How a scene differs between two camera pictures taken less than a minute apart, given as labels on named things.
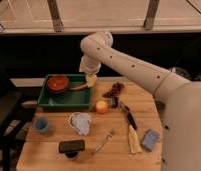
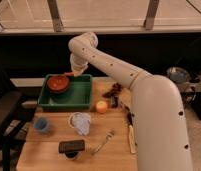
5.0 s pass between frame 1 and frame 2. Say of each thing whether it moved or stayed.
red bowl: stayed
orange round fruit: stayed
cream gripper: moved
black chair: stayed
